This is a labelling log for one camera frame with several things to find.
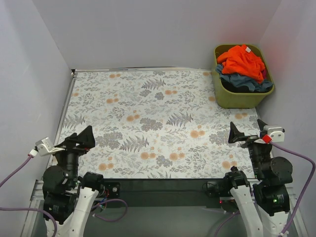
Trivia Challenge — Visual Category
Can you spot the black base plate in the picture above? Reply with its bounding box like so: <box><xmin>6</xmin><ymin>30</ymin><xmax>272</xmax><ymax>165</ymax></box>
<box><xmin>202</xmin><ymin>181</ymin><xmax>231</xmax><ymax>198</ymax></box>
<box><xmin>97</xmin><ymin>182</ymin><xmax>120</xmax><ymax>198</ymax></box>

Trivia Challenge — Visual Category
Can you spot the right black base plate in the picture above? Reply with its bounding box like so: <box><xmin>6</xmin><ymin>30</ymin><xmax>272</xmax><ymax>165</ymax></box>
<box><xmin>202</xmin><ymin>181</ymin><xmax>231</xmax><ymax>198</ymax></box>

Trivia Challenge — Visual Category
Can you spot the grey-blue t-shirt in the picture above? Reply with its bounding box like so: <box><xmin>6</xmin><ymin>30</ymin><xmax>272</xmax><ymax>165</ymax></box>
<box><xmin>215</xmin><ymin>64</ymin><xmax>274</xmax><ymax>93</ymax></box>

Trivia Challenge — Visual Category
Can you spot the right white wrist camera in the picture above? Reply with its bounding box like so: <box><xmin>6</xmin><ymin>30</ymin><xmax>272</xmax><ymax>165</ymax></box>
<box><xmin>260</xmin><ymin>125</ymin><xmax>285</xmax><ymax>143</ymax></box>

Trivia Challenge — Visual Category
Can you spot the floral patterned table mat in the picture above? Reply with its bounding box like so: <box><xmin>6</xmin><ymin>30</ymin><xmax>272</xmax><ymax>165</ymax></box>
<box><xmin>59</xmin><ymin>70</ymin><xmax>259</xmax><ymax>179</ymax></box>

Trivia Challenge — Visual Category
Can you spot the orange t-shirt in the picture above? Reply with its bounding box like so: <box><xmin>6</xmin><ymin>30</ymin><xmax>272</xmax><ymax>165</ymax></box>
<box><xmin>217</xmin><ymin>44</ymin><xmax>265</xmax><ymax>84</ymax></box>

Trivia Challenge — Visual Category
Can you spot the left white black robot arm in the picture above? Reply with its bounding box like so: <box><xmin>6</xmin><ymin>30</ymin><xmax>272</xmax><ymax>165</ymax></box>
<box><xmin>37</xmin><ymin>125</ymin><xmax>105</xmax><ymax>237</ymax></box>

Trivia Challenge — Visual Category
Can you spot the aluminium frame rail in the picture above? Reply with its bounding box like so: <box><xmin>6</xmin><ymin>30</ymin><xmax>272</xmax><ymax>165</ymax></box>
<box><xmin>21</xmin><ymin>179</ymin><xmax>309</xmax><ymax>237</ymax></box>

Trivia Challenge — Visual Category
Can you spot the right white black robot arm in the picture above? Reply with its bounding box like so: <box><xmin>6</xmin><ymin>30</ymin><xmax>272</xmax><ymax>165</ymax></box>
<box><xmin>223</xmin><ymin>119</ymin><xmax>293</xmax><ymax>237</ymax></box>

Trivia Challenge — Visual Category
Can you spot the olive green plastic bin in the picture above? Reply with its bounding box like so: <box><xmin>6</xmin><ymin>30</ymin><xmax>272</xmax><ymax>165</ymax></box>
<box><xmin>213</xmin><ymin>44</ymin><xmax>275</xmax><ymax>109</ymax></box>

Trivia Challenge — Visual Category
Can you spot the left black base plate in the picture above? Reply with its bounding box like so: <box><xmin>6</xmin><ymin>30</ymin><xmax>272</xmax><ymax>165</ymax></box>
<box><xmin>97</xmin><ymin>182</ymin><xmax>120</xmax><ymax>198</ymax></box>

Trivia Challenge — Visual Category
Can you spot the pink t-shirt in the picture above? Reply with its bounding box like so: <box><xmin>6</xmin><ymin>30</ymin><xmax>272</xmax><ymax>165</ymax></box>
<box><xmin>261</xmin><ymin>69</ymin><xmax>267</xmax><ymax>79</ymax></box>

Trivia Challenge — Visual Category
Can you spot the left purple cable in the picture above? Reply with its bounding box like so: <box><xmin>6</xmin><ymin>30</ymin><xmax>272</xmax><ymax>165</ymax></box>
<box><xmin>0</xmin><ymin>150</ymin><xmax>57</xmax><ymax>237</ymax></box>

